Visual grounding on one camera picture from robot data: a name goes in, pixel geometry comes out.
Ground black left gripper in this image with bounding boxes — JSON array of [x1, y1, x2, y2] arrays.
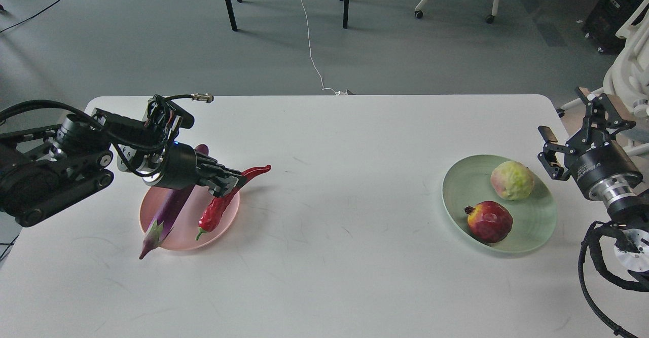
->
[[143, 144, 243, 198]]

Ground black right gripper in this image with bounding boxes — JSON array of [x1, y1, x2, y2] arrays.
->
[[537, 87, 643, 200]]

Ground red chili pepper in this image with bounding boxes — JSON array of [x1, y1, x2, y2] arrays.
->
[[195, 165, 272, 241]]

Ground purple eggplant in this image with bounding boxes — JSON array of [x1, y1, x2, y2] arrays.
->
[[138, 168, 199, 260]]

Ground green yellow round fruit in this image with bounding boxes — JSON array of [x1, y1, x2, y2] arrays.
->
[[490, 161, 535, 200]]

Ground red pomegranate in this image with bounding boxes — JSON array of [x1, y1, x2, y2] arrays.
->
[[464, 200, 513, 243]]

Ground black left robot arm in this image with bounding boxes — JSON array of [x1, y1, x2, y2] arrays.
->
[[1, 94, 249, 227]]

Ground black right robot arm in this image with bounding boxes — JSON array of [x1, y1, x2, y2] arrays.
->
[[537, 87, 648, 337]]

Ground pink plate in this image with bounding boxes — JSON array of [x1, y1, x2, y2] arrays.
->
[[139, 186, 240, 251]]

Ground white office chair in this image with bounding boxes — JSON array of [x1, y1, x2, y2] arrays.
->
[[576, 0, 648, 159]]

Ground green plate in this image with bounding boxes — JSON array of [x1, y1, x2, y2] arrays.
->
[[441, 154, 558, 255]]

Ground black equipment case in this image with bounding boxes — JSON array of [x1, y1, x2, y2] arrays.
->
[[582, 0, 643, 54]]

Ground white floor cable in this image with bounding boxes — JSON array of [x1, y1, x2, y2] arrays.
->
[[292, 0, 350, 96]]

